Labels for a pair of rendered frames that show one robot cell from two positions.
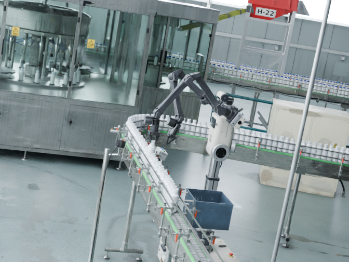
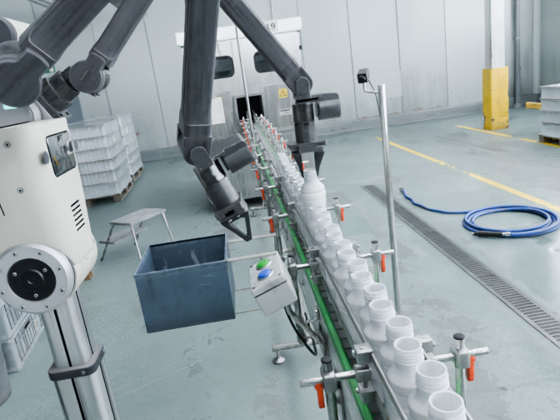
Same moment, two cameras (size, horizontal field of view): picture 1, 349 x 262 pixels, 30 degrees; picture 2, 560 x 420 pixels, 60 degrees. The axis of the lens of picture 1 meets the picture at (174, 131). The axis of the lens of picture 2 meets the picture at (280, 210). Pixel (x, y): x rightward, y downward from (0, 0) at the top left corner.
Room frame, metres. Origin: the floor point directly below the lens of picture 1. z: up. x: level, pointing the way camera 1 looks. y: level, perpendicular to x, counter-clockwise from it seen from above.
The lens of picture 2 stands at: (6.57, 0.32, 1.53)
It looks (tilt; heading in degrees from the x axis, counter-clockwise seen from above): 16 degrees down; 191
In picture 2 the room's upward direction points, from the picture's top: 8 degrees counter-clockwise
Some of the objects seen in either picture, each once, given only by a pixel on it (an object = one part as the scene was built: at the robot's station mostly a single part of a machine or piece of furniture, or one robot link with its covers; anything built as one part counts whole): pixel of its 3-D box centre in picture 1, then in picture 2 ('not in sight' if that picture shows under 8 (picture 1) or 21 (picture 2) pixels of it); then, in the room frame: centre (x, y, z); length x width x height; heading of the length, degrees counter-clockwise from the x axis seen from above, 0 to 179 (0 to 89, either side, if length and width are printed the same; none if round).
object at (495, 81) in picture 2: not in sight; (495, 98); (-3.15, 2.72, 0.55); 0.40 x 0.40 x 1.10; 15
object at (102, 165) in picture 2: not in sight; (87, 162); (-0.45, -4.02, 0.59); 1.24 x 1.03 x 1.17; 17
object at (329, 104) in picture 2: (151, 117); (316, 97); (5.23, 0.20, 1.45); 0.12 x 0.09 x 0.12; 106
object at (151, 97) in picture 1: (151, 66); not in sight; (11.31, 0.59, 1.15); 1.63 x 1.62 x 2.30; 15
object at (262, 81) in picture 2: not in sight; (249, 115); (0.20, -1.16, 1.05); 1.60 x 1.40 x 2.10; 15
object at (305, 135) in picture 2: (155, 129); (305, 134); (5.24, 0.16, 1.36); 0.10 x 0.07 x 0.07; 105
